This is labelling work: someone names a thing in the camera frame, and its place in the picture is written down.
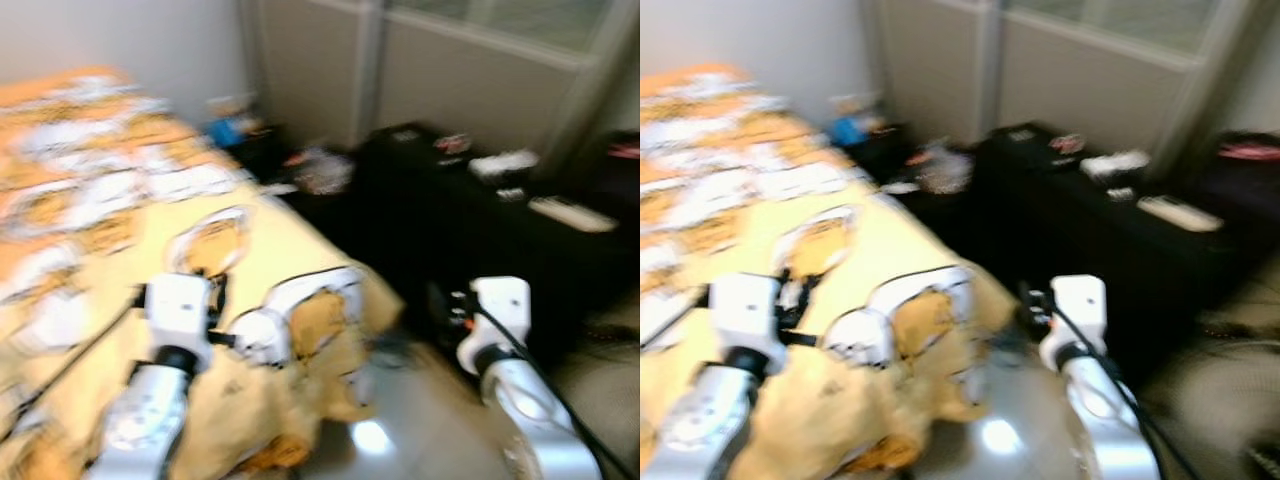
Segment black bag with red mark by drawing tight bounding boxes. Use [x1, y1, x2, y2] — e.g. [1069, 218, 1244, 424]
[1195, 128, 1280, 241]
[598, 128, 641, 216]

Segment white box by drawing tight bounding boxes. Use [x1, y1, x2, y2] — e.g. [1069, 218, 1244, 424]
[468, 150, 542, 181]
[1078, 150, 1151, 181]

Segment black desk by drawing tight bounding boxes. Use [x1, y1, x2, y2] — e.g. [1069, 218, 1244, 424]
[975, 122, 1280, 381]
[350, 122, 641, 376]

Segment black bedside stand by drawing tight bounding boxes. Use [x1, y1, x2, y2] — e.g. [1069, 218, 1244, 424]
[850, 120, 986, 236]
[228, 122, 363, 236]

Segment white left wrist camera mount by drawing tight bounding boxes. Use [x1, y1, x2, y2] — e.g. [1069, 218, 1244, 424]
[705, 272, 788, 373]
[143, 272, 216, 369]

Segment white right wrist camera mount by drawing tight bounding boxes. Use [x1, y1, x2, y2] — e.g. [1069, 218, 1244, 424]
[458, 277, 532, 373]
[1040, 275, 1109, 369]

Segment blue small item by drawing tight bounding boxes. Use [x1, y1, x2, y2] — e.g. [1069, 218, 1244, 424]
[830, 112, 883, 147]
[207, 113, 263, 149]

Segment white long flat device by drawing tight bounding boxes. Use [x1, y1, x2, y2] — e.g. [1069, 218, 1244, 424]
[1138, 194, 1224, 233]
[527, 195, 619, 234]

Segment orange duck-print blanket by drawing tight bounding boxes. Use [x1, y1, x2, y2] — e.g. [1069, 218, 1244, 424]
[0, 65, 406, 480]
[640, 62, 1023, 480]

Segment white patterned bag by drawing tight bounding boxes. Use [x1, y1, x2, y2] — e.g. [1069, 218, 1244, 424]
[912, 145, 976, 196]
[293, 148, 355, 197]

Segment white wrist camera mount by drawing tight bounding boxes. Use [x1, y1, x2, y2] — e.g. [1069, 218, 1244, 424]
[143, 272, 216, 369]
[705, 272, 788, 373]
[1040, 275, 1109, 369]
[458, 277, 532, 373]

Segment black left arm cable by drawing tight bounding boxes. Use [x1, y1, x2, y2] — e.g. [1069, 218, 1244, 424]
[0, 288, 149, 446]
[640, 290, 713, 351]

